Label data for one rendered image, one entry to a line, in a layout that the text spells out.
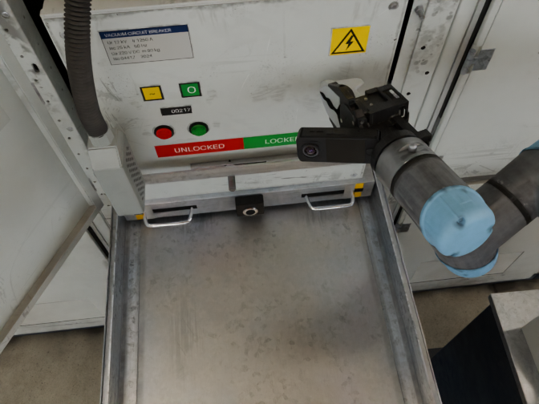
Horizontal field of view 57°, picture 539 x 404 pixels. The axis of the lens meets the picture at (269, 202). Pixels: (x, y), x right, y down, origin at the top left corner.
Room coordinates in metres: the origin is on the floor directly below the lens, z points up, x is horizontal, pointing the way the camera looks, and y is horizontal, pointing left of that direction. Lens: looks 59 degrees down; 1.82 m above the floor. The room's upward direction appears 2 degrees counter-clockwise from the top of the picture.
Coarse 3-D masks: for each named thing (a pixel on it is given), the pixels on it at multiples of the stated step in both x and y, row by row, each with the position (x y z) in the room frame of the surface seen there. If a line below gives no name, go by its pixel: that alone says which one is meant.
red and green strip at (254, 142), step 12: (180, 144) 0.55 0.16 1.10; (192, 144) 0.55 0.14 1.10; (204, 144) 0.56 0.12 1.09; (216, 144) 0.56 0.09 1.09; (228, 144) 0.56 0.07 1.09; (240, 144) 0.56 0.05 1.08; (252, 144) 0.56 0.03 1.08; (264, 144) 0.57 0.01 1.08; (276, 144) 0.57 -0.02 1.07; (288, 144) 0.57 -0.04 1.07
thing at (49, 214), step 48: (0, 48) 0.57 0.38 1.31; (0, 96) 0.56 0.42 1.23; (0, 144) 0.52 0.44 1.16; (48, 144) 0.58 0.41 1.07; (0, 192) 0.47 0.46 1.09; (48, 192) 0.53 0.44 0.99; (96, 192) 0.59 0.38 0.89; (0, 240) 0.41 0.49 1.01; (48, 240) 0.47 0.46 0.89; (0, 288) 0.36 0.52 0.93; (0, 336) 0.29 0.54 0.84
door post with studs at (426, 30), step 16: (416, 0) 0.64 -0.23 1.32; (432, 0) 0.64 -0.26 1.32; (448, 0) 0.64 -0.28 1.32; (416, 16) 0.64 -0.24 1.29; (432, 16) 0.64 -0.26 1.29; (448, 16) 0.64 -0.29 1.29; (416, 32) 0.64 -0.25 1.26; (432, 32) 0.64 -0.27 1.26; (416, 48) 0.64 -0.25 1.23; (432, 48) 0.64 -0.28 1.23; (400, 64) 0.64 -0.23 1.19; (416, 64) 0.64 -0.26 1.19; (432, 64) 0.64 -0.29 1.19; (400, 80) 0.64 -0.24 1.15; (416, 80) 0.64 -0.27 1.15; (416, 96) 0.64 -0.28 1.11; (416, 112) 0.64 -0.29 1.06
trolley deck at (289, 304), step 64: (384, 192) 0.59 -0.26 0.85; (192, 256) 0.45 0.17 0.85; (256, 256) 0.44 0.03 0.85; (320, 256) 0.44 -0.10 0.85; (192, 320) 0.31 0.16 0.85; (256, 320) 0.31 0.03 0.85; (320, 320) 0.30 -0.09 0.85; (384, 320) 0.30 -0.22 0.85; (192, 384) 0.19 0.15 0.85; (256, 384) 0.18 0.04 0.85; (320, 384) 0.18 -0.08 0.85; (384, 384) 0.18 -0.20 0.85
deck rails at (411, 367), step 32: (128, 224) 0.53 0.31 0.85; (384, 224) 0.48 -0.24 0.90; (128, 256) 0.45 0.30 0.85; (384, 256) 0.43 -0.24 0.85; (128, 288) 0.38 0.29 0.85; (384, 288) 0.36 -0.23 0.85; (128, 320) 0.31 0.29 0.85; (128, 352) 0.25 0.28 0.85; (416, 352) 0.22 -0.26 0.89; (128, 384) 0.19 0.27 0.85; (416, 384) 0.17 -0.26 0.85
